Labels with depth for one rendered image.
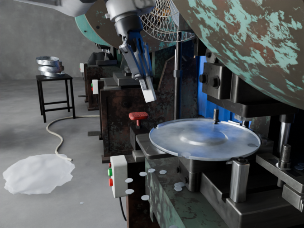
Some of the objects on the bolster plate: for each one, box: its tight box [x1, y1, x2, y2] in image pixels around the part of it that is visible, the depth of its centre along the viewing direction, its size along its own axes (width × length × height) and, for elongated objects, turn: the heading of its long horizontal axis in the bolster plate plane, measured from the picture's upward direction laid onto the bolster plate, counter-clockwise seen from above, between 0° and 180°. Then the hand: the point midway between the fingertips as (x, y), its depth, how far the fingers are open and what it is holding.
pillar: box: [276, 122, 291, 159], centre depth 68 cm, size 2×2×14 cm
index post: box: [229, 157, 250, 203], centre depth 56 cm, size 3×3×10 cm
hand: (147, 89), depth 76 cm, fingers closed
